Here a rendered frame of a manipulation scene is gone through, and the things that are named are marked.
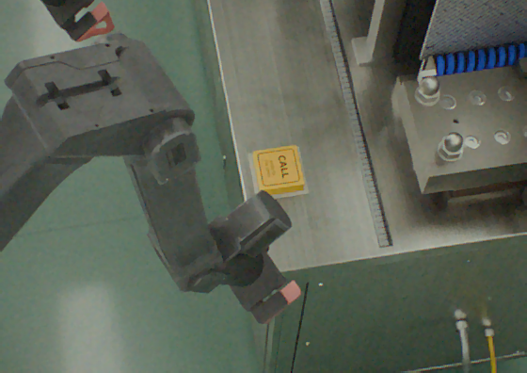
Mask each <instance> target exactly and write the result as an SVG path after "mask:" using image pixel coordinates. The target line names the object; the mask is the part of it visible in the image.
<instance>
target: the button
mask: <svg viewBox="0 0 527 373"><path fill-rule="evenodd" d="M252 161H253V166H254V171H255V175H256V180H257V185H258V189H259V192H260V191H261V190H264V191H266V192H267V193H270V194H271V195H272V194H279V193H291V192H296V191H302V190H304V186H305V182H304V177H303V173H302V169H301V165H300V161H299V156H298V152H297V148H296V146H295V145H294V146H288V147H281V148H275V149H270V150H263V151H257V152H253V153H252Z"/></svg>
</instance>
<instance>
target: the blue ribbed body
mask: <svg viewBox="0 0 527 373"><path fill-rule="evenodd" d="M497 52H498V54H496V53H495V50H494V49H493V48H490V49H488V52H487V53H488V55H487V56H486V52H485V51H484V50H483V49H481V50H479V51H478V53H477V56H478V57H476V56H475V54H474V52H473V51H469V52H468V53H467V58H465V57H464V54H463V53H459V54H458V56H457V59H455V56H454V55H453V54H449V55H448V56H447V61H444V58H443V56H438V57H437V62H435V66H436V69H437V71H436V75H437V76H443V75H450V74H457V73H468V72H475V71H482V70H488V69H494V68H501V67H507V66H514V65H516V64H517V62H518V60H519V58H523V57H527V47H526V45H525V44H524V43H521V44H520V45H519V50H518V51H517V49H516V46H514V45H510V46H509V47H508V52H506V51H505V48H504V47H502V46H501V47H499V48H498V51H497Z"/></svg>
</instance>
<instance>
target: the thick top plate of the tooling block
mask: <svg viewBox="0 0 527 373"><path fill-rule="evenodd" d="M436 78H437V79H438V80H439V85H440V90H439V101H438V102H437V103H436V104H435V105H433V106H423V105H420V104H419V103H418V102H417V101H416V99H415V91H416V88H418V87H419V86H420V84H419V81H418V80H411V81H405V82H402V86H401V91H400V94H399V98H398V101H397V102H398V105H399V109H400V115H401V119H402V123H403V125H404V129H405V132H406V136H407V142H408V146H409V149H410V152H411V155H412V159H413V163H414V166H415V170H416V173H417V175H418V179H419V183H420V187H421V190H422V194H428V193H434V192H441V191H446V190H452V189H458V188H464V187H476V186H480V185H487V184H493V183H500V182H505V181H512V180H517V179H523V178H527V76H526V77H520V76H519V72H518V69H517V66H516V65H514V66H507V67H501V68H494V69H488V70H482V71H475V72H468V73H457V74H450V75H444V76H437V77H436ZM451 132H457V133H459V134H460V135H461V136H462V137H463V142H464V146H463V155H462V156H461V158H460V159H459V160H457V161H456V162H453V163H450V162H446V161H444V160H442V159H441V158H440V157H439V155H438V146H439V144H440V143H441V142H442V141H443V138H445V137H446V136H447V135H448V134H450V133H451Z"/></svg>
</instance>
